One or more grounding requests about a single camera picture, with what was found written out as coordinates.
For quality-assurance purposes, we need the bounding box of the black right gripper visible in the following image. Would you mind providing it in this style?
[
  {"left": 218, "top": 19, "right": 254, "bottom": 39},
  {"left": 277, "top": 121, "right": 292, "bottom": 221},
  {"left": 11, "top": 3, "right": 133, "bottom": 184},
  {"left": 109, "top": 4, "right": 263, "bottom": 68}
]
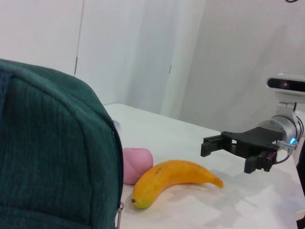
[{"left": 201, "top": 126, "right": 284, "bottom": 174}]

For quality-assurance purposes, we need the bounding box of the yellow banana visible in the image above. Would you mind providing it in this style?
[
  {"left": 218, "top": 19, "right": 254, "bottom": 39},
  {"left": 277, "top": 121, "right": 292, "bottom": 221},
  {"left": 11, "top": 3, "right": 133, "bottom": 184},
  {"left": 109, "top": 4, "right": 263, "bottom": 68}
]
[{"left": 131, "top": 159, "right": 224, "bottom": 209}]

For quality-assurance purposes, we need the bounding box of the pink peach toy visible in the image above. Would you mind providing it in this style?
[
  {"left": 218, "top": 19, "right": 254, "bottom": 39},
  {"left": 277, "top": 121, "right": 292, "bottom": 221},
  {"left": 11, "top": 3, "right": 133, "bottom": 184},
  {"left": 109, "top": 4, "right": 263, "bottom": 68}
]
[{"left": 122, "top": 147, "right": 153, "bottom": 186}]

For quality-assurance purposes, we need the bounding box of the clear blue-rimmed food container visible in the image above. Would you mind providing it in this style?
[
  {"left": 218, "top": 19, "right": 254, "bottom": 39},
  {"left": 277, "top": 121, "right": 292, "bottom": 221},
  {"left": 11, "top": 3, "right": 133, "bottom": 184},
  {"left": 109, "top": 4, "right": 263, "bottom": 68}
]
[{"left": 112, "top": 120, "right": 122, "bottom": 134}]

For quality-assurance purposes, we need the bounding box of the dark teal insulated lunch bag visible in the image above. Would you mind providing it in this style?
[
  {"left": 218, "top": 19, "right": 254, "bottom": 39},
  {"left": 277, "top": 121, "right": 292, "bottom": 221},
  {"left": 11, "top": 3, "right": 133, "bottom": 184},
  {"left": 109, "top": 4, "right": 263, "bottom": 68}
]
[{"left": 0, "top": 58, "right": 126, "bottom": 229}]

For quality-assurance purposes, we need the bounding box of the right gripper cable with plug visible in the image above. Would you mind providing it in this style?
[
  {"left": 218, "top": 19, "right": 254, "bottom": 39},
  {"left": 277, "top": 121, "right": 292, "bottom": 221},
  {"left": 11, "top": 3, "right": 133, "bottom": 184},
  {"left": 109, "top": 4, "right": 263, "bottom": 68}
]
[{"left": 274, "top": 137, "right": 298, "bottom": 166}]

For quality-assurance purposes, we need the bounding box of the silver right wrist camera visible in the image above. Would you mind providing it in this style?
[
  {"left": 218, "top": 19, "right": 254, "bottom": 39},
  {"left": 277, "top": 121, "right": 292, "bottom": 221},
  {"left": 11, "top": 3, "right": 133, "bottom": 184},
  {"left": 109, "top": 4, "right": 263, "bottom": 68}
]
[{"left": 266, "top": 73, "right": 305, "bottom": 117}]

